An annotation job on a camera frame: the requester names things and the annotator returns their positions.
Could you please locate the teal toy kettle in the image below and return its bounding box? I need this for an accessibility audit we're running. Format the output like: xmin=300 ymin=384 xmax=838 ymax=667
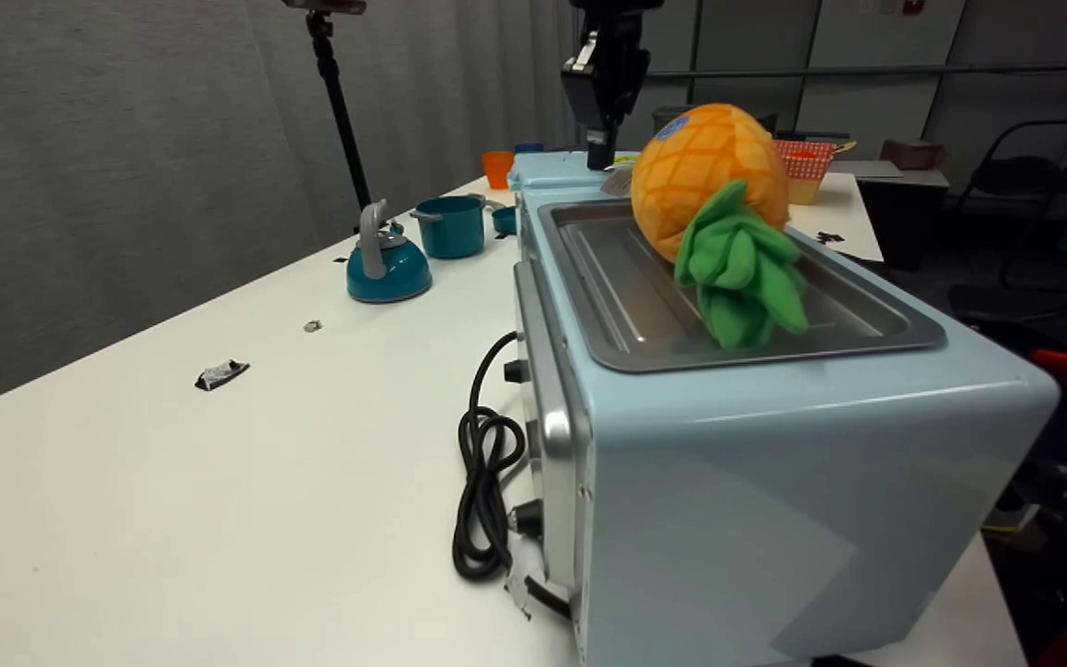
xmin=345 ymin=198 xmax=439 ymax=308

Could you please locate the orange plastic cup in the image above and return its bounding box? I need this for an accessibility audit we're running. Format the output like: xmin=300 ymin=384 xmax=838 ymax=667
xmin=479 ymin=148 xmax=518 ymax=191

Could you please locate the light blue breakfast maker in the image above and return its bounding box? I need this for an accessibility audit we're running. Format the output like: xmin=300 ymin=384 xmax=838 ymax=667
xmin=507 ymin=148 xmax=1062 ymax=667

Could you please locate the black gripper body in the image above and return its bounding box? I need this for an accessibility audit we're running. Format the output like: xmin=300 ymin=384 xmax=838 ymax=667
xmin=560 ymin=0 xmax=660 ymax=127

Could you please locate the black tripod stand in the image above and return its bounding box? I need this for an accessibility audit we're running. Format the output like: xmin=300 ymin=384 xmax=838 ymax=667
xmin=281 ymin=0 xmax=378 ymax=215

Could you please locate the black power cord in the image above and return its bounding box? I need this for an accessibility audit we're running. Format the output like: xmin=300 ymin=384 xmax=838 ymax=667
xmin=447 ymin=326 xmax=530 ymax=584

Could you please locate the pineapple plush toy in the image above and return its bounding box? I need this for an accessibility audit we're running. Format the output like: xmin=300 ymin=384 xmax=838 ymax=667
xmin=626 ymin=99 xmax=814 ymax=356

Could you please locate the brown box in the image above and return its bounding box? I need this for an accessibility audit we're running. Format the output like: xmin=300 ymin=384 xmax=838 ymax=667
xmin=877 ymin=138 xmax=949 ymax=174

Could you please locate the small black metal clip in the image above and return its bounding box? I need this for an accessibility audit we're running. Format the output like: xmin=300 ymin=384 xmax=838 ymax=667
xmin=192 ymin=356 xmax=253 ymax=398

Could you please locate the black cabinet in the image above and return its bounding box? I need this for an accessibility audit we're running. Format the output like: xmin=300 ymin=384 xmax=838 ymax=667
xmin=861 ymin=162 xmax=951 ymax=272

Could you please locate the red plastic basket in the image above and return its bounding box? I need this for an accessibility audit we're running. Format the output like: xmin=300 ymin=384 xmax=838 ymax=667
xmin=771 ymin=138 xmax=861 ymax=206

